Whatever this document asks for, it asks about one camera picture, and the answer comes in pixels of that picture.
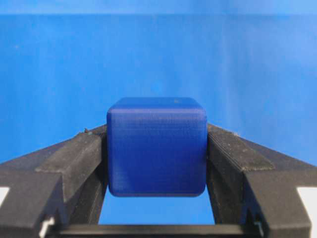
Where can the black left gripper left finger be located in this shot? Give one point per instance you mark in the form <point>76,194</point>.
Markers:
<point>62,184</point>

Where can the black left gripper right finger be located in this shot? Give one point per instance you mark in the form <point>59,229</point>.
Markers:
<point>249,184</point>

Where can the blue cube block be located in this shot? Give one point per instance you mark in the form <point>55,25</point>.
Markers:
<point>156,147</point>

